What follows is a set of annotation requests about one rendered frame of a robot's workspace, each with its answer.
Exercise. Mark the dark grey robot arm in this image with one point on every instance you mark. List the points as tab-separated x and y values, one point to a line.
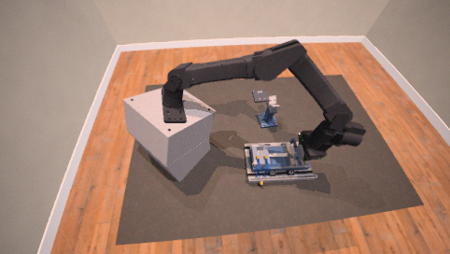
267	67

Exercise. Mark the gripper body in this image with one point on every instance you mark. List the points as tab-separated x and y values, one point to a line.
310	146

